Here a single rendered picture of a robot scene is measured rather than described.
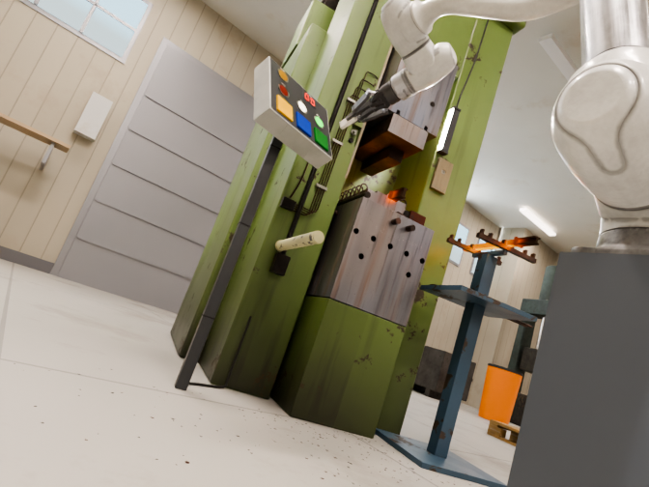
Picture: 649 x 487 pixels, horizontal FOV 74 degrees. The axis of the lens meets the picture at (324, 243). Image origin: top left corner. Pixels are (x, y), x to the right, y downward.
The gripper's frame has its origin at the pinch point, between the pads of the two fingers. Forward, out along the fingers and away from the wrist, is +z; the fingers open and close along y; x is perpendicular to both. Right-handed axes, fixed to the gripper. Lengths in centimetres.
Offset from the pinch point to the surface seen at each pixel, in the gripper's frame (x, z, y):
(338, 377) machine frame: -76, 46, 43
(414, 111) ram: 34, -11, 44
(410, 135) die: 24, -5, 46
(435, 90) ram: 46, -21, 50
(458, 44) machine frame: 87, -35, 68
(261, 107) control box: -2.1, 17.4, -26.9
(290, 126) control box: -5.5, 13.7, -16.5
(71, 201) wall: 184, 374, 35
